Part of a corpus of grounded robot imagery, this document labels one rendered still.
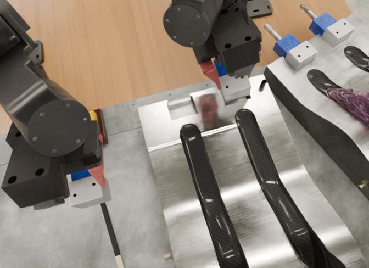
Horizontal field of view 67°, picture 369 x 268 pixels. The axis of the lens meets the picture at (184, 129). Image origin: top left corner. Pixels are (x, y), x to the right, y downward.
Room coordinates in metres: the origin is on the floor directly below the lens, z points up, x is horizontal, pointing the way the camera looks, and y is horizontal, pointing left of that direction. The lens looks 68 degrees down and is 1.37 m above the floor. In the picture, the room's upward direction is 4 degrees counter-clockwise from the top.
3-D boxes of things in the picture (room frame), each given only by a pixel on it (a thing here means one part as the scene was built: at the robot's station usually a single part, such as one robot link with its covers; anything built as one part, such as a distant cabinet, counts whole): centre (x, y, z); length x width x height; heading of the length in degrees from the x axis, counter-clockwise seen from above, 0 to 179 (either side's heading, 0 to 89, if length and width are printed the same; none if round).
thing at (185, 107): (0.24, 0.00, 0.87); 0.05 x 0.05 x 0.04; 12
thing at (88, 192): (0.13, 0.17, 0.93); 0.13 x 0.05 x 0.05; 12
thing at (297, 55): (0.39, -0.24, 0.86); 0.13 x 0.05 x 0.05; 29
